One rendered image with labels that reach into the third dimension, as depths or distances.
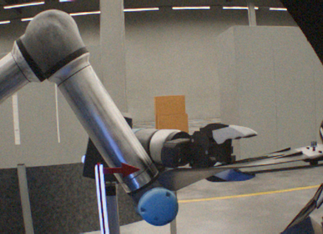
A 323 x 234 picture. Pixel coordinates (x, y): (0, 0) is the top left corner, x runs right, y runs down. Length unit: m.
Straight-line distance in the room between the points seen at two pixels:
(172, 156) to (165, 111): 7.92
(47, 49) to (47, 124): 5.93
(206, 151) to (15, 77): 0.43
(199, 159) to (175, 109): 7.90
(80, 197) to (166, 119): 6.38
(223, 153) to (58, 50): 0.36
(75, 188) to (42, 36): 1.67
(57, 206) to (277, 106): 5.01
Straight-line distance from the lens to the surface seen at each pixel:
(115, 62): 4.93
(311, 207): 0.83
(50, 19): 0.88
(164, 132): 0.93
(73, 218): 2.48
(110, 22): 4.98
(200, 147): 0.85
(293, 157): 0.69
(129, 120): 1.26
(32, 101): 6.78
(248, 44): 6.86
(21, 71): 0.98
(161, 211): 0.85
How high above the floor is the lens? 1.29
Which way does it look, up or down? 3 degrees down
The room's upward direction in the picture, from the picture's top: 3 degrees counter-clockwise
